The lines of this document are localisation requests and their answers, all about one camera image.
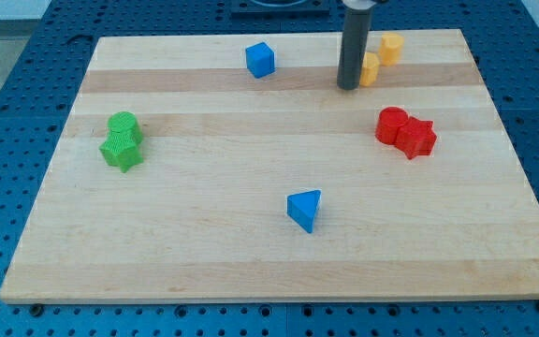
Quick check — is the blue cube block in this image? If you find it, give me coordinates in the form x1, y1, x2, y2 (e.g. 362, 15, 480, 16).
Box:
245, 42, 275, 79

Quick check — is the wooden board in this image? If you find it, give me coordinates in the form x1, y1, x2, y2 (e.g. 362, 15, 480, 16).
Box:
0, 29, 539, 304

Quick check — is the blue triangular prism block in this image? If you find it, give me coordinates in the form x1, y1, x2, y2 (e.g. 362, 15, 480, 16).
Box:
286, 190, 321, 234

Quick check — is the red cylinder block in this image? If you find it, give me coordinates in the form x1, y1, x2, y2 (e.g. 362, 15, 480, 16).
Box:
375, 107, 409, 145

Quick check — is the yellow block near rod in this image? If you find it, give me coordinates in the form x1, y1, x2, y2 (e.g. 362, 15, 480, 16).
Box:
359, 52, 380, 87

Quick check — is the green star block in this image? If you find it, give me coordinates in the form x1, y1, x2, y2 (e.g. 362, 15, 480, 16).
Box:
99, 131, 144, 173

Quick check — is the red star block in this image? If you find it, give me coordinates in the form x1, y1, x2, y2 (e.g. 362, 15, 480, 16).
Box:
394, 117, 437, 160

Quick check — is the green cylinder block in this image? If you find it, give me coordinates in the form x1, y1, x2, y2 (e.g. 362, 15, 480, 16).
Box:
108, 111, 143, 145

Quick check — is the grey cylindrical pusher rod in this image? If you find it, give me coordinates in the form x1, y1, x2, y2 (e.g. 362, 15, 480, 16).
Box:
337, 8, 373, 90

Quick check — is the yellow block far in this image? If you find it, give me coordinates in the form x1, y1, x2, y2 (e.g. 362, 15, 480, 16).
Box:
378, 32, 404, 66

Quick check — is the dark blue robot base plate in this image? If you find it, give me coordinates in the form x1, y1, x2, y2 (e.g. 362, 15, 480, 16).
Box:
230, 0, 330, 18

